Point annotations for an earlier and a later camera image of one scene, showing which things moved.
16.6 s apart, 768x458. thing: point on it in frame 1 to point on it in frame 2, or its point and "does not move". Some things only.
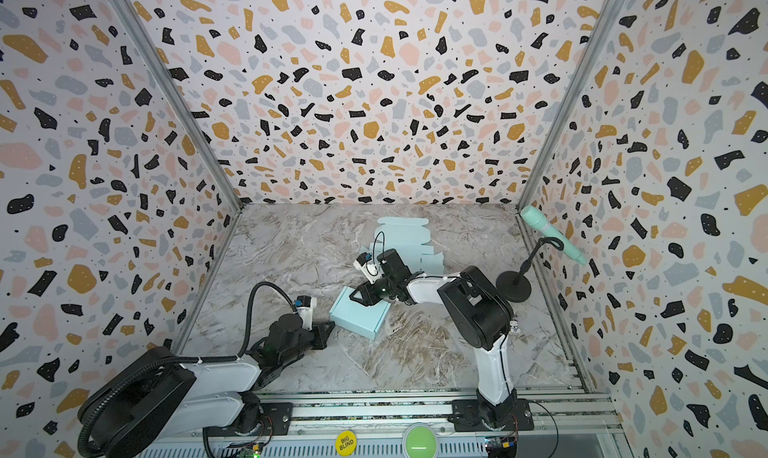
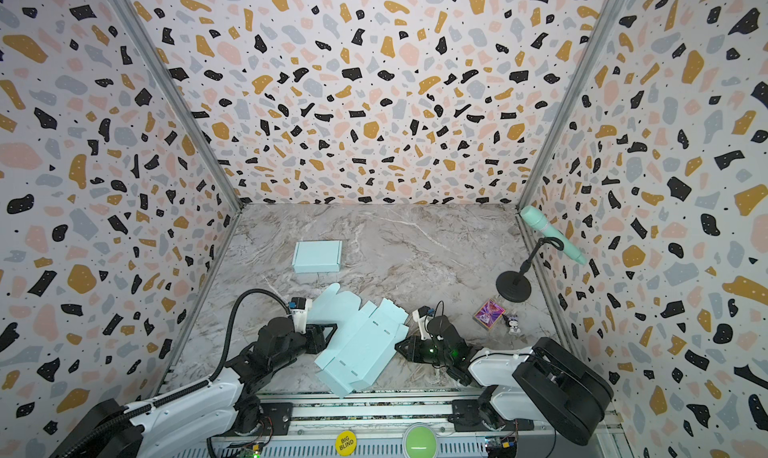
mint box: [409, 237] to [364, 338]
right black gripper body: [369, 290] to [413, 347]
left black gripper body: [315, 333] does not move
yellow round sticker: [345, 443] does not move
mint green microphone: [536, 218] does not move
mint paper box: [358, 317] to [317, 257]
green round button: [420, 443] does not move
